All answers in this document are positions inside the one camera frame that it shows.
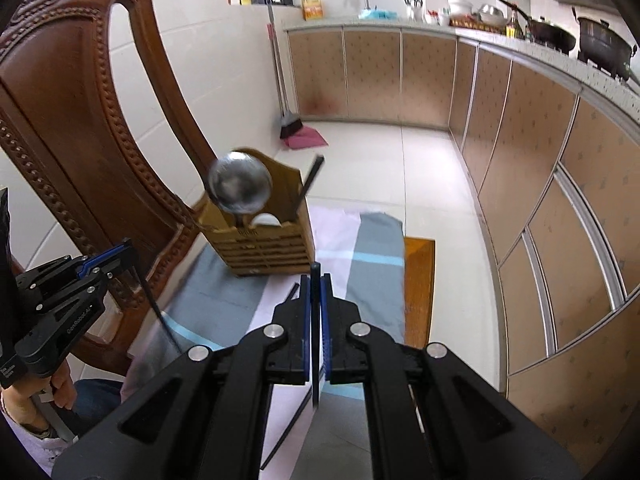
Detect kitchen counter with cabinets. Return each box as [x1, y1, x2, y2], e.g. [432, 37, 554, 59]
[285, 21, 639, 472]

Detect black wok pan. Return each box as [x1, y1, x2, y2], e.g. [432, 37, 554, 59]
[498, 0, 576, 55]

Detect carved dark wooden chair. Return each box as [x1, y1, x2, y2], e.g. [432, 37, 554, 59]
[1, 0, 215, 374]

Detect large steel ladle spoon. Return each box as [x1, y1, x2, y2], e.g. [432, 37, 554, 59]
[205, 151, 272, 228]

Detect broom with pink dustpan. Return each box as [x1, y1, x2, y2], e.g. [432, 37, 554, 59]
[265, 0, 328, 150]

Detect orange wooden table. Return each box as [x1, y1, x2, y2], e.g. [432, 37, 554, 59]
[404, 237, 436, 348]

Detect person's hand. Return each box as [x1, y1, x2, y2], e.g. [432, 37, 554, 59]
[1, 360, 77, 434]

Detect blue cloth at sink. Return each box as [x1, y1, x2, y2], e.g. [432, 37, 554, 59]
[358, 8, 398, 21]

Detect steel bowl on counter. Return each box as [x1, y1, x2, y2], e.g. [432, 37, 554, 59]
[477, 3, 508, 28]

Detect blue jeans leg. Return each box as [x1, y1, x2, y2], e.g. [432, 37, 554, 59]
[72, 378, 124, 427]

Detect soy sauce bottle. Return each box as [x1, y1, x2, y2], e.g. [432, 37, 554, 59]
[506, 10, 521, 39]

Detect white ceramic spoon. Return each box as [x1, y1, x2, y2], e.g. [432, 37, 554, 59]
[250, 212, 282, 228]

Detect bamboo utensil holder box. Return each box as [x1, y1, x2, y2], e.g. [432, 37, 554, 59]
[195, 148, 316, 276]

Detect white utensil cup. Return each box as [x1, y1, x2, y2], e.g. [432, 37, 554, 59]
[402, 0, 424, 23]

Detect dark cooking pot with lid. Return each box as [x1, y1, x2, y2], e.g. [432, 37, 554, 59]
[572, 9, 639, 84]

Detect white bowl stack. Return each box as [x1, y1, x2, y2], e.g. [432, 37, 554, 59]
[447, 0, 473, 16]

